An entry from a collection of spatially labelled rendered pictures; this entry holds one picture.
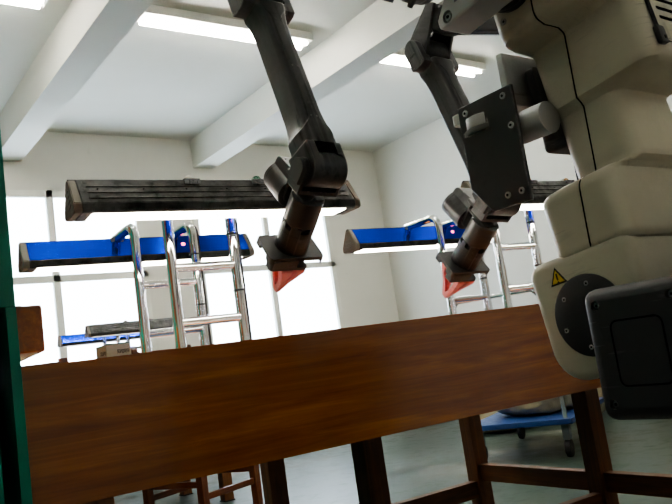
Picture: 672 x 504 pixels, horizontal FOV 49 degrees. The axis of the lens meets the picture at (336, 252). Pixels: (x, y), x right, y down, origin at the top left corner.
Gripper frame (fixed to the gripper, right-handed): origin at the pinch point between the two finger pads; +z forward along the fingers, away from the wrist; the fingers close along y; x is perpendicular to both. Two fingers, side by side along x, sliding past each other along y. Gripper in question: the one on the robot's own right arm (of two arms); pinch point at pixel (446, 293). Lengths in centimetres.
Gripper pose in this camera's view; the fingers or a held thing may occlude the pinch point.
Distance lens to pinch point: 159.2
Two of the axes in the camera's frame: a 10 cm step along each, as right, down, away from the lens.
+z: -3.2, 7.6, 5.7
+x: 4.2, 6.5, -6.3
